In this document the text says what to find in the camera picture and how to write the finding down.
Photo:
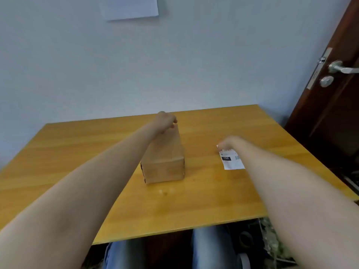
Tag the white paper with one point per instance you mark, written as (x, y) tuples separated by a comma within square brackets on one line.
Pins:
[(129, 6)]

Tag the person's leg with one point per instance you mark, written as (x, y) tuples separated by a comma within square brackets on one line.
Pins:
[(126, 254), (213, 249)]

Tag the person's right forearm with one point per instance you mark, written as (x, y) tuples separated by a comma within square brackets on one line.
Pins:
[(294, 198)]

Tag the person's left hand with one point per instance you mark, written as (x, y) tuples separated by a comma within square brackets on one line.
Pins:
[(165, 121)]

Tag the white shipping label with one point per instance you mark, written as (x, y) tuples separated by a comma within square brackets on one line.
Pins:
[(231, 163)]

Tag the clear bubble wrap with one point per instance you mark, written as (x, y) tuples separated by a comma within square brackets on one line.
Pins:
[(270, 238)]

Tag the silver door latch plate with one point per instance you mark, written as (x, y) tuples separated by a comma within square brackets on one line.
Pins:
[(315, 72)]

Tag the dark brown wooden door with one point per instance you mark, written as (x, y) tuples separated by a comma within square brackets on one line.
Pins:
[(331, 114)]

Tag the person's right hand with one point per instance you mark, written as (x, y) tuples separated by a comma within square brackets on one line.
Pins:
[(232, 142)]

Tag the white tape roll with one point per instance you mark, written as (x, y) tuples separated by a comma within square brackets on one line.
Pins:
[(243, 261)]

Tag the person's right leg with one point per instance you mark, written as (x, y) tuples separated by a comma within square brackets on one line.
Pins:
[(213, 249)]

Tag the person's left forearm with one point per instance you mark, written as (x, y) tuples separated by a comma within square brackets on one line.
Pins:
[(84, 193)]

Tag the brown tape roll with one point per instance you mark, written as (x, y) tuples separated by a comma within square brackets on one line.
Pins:
[(241, 238)]

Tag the brown cardboard box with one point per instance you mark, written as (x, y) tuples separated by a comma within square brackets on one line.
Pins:
[(165, 162)]

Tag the person's left leg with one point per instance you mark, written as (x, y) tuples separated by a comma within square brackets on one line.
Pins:
[(126, 254)]

